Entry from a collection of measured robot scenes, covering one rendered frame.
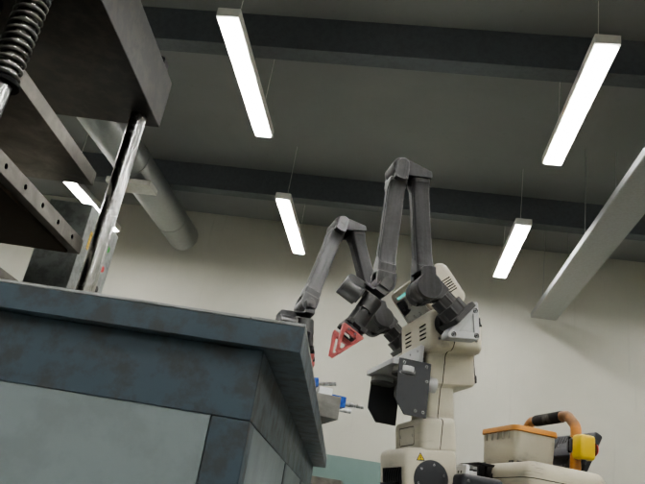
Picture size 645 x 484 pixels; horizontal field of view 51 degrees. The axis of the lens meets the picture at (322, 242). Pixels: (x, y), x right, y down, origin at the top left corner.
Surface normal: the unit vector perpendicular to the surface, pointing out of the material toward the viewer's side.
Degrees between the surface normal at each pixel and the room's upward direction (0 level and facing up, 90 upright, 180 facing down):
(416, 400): 90
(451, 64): 180
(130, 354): 90
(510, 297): 90
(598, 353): 90
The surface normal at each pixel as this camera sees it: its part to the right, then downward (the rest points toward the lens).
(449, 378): 0.25, -0.33
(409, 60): -0.16, 0.91
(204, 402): -0.02, -0.38
